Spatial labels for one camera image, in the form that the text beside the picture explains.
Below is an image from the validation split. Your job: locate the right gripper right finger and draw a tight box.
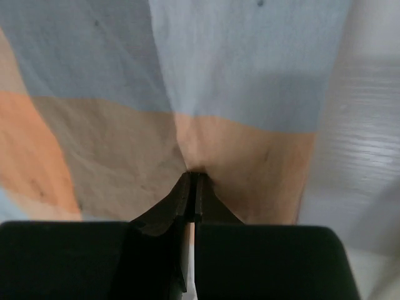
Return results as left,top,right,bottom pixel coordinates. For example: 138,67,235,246
193,173,244,225

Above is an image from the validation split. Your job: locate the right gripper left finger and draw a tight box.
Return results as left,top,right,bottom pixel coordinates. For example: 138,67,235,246
130,172,191,294

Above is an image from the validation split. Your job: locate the orange blue checkered cloth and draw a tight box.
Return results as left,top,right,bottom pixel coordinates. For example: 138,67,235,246
1,1,351,224

